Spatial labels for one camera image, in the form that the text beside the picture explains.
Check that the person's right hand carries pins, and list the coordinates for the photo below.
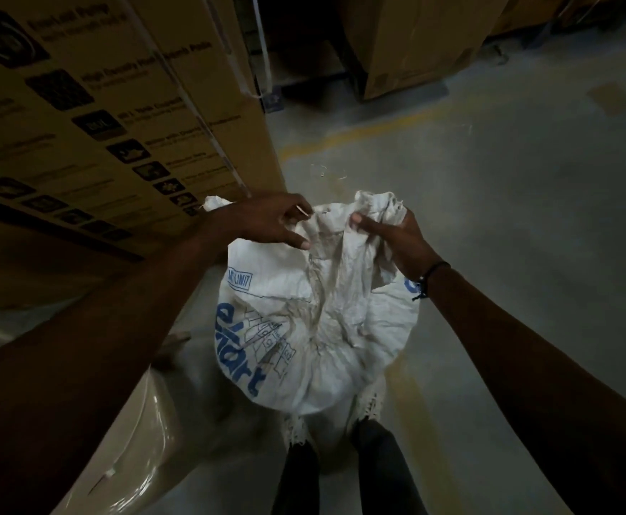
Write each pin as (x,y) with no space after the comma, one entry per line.
(404,243)

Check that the person's left hand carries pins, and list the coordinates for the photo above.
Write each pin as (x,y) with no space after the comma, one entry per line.
(264,219)

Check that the white woven sack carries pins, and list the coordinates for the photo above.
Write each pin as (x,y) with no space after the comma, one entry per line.
(318,337)

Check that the person's left forearm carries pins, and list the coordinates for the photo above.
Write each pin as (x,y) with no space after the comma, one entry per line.
(76,370)

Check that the person's right forearm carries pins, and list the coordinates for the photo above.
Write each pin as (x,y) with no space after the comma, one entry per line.
(549,396)

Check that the person's right white shoe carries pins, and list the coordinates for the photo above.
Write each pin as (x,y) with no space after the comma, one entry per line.
(367,406)

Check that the person's white shoe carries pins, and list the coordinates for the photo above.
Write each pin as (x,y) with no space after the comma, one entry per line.
(367,406)
(295,431)

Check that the person's left white shoe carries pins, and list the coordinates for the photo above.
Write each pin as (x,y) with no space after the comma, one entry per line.
(295,431)

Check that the person's right leg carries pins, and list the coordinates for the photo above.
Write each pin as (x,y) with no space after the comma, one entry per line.
(388,472)

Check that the person's leg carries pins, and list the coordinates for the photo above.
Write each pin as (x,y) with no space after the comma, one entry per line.
(297,482)
(388,472)

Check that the person's left leg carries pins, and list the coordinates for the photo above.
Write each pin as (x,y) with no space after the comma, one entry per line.
(297,482)

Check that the black wrist band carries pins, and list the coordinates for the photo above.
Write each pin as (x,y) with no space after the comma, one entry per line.
(431,273)

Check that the cardboard box with small icons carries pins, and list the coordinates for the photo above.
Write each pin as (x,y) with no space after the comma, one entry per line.
(415,42)

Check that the icon printed cardboard box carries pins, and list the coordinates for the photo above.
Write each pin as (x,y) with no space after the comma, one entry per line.
(76,58)

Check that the beige plastic chair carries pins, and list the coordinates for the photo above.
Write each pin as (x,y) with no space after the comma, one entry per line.
(146,450)

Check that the cardboard box with dark label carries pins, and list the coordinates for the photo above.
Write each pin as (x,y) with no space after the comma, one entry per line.
(527,10)

